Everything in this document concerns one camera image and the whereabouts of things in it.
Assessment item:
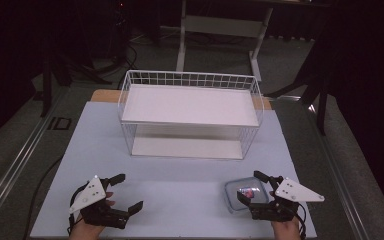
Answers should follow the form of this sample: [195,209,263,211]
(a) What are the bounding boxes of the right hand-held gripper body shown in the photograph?
[248,176,326,223]

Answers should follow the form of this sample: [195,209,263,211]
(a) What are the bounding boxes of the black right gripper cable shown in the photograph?
[292,202,308,240]

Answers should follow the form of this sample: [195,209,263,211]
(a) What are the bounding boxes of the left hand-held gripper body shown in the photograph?
[68,175,130,230]

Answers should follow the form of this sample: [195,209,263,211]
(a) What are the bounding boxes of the pale grey table mat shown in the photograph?
[29,101,318,240]

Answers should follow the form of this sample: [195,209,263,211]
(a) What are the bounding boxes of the dark stand legs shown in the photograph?
[39,43,113,118]
[265,29,333,136]

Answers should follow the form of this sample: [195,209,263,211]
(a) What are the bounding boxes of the person's left hand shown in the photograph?
[67,191,116,240]

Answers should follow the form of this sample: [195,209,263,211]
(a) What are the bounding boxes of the black floor socket plate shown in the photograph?
[47,116,73,131]

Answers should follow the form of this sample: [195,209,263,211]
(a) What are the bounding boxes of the white wire shelf rack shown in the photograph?
[117,69,265,161]

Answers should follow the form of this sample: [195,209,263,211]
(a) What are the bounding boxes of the black floor cable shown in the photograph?
[22,155,64,240]

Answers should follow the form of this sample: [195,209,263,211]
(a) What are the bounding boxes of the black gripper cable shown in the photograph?
[292,202,308,240]
[66,185,87,236]

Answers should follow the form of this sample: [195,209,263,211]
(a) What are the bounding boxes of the metal floor rail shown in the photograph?
[307,103,372,240]
[0,87,70,221]

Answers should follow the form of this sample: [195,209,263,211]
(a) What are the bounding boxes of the bundle of black cables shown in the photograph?
[113,6,139,90]

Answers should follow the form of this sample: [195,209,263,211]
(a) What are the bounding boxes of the white metal table frame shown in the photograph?
[175,0,275,83]

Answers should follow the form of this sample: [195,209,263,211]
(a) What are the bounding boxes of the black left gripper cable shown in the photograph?
[66,185,87,236]

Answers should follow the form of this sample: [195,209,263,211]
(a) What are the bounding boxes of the person's right hand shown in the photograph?
[268,189,303,240]

